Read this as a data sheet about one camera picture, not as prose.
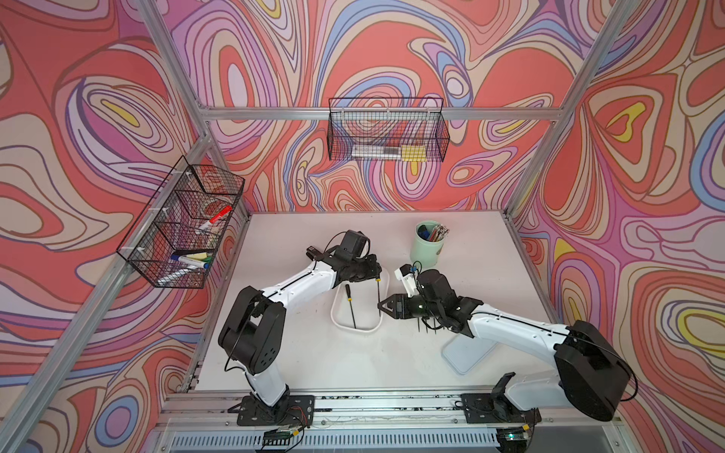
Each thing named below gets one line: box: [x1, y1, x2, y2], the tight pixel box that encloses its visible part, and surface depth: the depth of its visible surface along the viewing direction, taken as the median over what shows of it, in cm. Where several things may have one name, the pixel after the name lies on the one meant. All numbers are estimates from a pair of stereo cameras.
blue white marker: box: [169, 254, 209, 269], surface depth 71 cm
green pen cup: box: [409, 219, 445, 268], surface depth 100 cm
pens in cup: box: [417, 223, 450, 243], surface depth 93 cm
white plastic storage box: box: [330, 267, 390, 334], surface depth 91 cm
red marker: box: [209, 204, 234, 224], surface depth 78 cm
